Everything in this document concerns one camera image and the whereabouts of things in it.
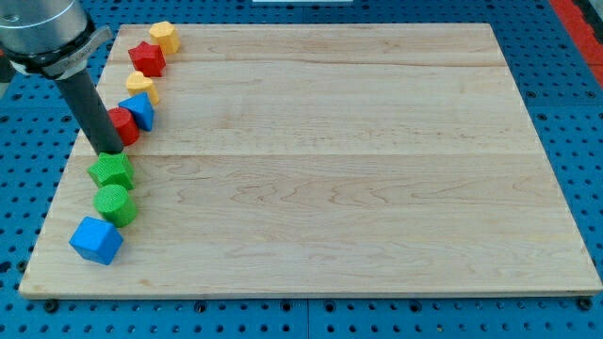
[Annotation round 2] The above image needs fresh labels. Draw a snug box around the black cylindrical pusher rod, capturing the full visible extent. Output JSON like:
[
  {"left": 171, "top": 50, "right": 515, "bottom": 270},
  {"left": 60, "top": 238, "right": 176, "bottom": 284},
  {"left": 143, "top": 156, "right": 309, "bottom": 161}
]
[{"left": 55, "top": 69, "right": 124, "bottom": 154}]

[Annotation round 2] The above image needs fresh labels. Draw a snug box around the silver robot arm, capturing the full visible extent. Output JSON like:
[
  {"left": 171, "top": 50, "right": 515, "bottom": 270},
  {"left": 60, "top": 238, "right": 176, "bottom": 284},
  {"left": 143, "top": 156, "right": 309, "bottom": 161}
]
[{"left": 1, "top": 0, "right": 124, "bottom": 154}]

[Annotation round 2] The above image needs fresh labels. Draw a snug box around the red star block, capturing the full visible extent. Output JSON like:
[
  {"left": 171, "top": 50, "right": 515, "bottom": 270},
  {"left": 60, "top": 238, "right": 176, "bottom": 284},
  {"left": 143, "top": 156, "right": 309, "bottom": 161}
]
[{"left": 128, "top": 41, "right": 166, "bottom": 77}]

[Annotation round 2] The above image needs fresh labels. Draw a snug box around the green star block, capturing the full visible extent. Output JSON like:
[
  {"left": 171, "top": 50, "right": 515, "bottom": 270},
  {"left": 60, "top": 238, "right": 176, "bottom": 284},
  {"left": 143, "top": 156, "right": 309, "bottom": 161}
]
[{"left": 88, "top": 153, "right": 135, "bottom": 190}]

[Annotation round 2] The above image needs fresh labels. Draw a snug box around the red cylinder block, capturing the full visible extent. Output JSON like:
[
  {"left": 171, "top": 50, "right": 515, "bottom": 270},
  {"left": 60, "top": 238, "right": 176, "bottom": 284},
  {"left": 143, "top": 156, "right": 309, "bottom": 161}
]
[{"left": 107, "top": 107, "right": 139, "bottom": 146}]

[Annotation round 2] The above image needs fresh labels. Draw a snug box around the yellow heart block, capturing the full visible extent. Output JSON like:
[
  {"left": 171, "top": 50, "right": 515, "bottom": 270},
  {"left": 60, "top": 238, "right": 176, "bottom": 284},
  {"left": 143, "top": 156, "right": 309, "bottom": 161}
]
[{"left": 125, "top": 71, "right": 160, "bottom": 105}]

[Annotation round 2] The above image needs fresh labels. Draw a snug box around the blue triangle block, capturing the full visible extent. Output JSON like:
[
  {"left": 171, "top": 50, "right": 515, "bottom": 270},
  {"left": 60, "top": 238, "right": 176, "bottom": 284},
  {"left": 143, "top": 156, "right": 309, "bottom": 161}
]
[{"left": 118, "top": 92, "right": 155, "bottom": 132}]

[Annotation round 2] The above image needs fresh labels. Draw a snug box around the yellow hexagon block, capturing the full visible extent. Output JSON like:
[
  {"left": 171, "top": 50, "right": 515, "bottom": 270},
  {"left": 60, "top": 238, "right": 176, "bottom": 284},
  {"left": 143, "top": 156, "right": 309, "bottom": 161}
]
[{"left": 149, "top": 21, "right": 181, "bottom": 55}]

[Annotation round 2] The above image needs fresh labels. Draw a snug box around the green cylinder block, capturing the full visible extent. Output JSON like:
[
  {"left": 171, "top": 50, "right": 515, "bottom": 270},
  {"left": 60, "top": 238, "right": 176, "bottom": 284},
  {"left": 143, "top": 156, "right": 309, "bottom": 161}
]
[{"left": 93, "top": 185, "right": 138, "bottom": 228}]

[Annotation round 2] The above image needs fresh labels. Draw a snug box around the blue cube block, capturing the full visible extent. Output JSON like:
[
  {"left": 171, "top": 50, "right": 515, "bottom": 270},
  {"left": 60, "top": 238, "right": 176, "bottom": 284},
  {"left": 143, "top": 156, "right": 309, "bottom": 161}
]
[{"left": 69, "top": 217, "right": 123, "bottom": 266}]

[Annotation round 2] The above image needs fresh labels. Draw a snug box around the wooden board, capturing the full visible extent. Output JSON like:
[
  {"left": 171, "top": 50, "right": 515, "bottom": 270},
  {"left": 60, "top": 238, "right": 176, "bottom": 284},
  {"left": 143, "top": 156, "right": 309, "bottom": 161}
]
[{"left": 20, "top": 24, "right": 602, "bottom": 299}]

